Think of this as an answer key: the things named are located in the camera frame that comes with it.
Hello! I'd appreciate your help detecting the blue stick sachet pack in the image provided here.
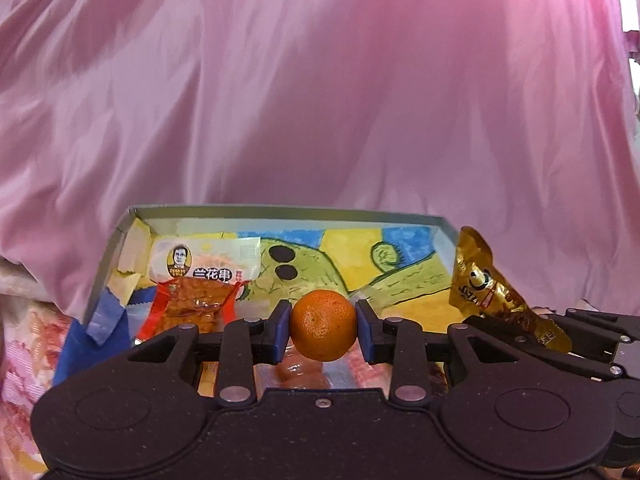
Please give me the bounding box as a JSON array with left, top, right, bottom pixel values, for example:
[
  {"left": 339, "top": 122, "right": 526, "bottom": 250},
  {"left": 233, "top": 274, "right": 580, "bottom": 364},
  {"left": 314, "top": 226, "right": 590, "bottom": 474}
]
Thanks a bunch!
[{"left": 53, "top": 288, "right": 131, "bottom": 386}]

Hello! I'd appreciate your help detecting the small orange mandarin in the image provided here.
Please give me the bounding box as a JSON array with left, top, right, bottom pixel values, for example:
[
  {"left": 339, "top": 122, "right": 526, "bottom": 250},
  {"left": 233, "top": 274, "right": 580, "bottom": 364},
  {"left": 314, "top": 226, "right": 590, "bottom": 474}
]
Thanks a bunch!
[{"left": 290, "top": 289, "right": 357, "bottom": 362}]

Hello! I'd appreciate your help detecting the grey cardboard tray box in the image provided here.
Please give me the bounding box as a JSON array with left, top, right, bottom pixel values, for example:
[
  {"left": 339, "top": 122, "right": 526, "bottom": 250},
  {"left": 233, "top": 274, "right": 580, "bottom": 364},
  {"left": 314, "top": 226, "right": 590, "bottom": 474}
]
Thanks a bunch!
[{"left": 82, "top": 205, "right": 461, "bottom": 349}]

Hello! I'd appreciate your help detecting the golden orange snack packet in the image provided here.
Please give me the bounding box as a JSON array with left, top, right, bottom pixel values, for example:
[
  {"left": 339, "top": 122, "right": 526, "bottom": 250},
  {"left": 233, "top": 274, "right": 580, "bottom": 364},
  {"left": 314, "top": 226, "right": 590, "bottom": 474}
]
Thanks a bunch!
[{"left": 449, "top": 226, "right": 573, "bottom": 353}]

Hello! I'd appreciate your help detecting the floral pink bedspread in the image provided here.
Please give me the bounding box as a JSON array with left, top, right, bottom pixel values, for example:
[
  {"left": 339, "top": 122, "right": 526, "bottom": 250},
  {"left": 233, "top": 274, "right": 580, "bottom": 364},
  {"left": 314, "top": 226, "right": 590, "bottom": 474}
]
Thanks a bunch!
[{"left": 1, "top": 259, "right": 72, "bottom": 479}]

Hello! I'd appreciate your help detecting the red tofu skewer snack packet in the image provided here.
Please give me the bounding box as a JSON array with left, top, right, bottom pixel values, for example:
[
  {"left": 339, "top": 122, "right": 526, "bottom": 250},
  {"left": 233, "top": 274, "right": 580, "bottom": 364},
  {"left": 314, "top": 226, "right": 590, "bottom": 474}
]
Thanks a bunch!
[{"left": 134, "top": 233, "right": 260, "bottom": 341}]

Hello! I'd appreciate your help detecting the mini sausages pack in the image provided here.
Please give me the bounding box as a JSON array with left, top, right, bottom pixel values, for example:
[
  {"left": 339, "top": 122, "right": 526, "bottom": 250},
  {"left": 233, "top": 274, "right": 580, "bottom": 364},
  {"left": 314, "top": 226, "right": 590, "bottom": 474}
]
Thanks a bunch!
[{"left": 254, "top": 344, "right": 392, "bottom": 396}]

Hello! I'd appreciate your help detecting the pink draped curtain sheet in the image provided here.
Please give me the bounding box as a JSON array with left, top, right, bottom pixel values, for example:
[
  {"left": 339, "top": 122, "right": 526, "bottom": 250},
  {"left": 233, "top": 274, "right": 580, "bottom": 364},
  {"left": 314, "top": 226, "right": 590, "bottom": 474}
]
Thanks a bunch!
[{"left": 1, "top": 0, "right": 639, "bottom": 315}]

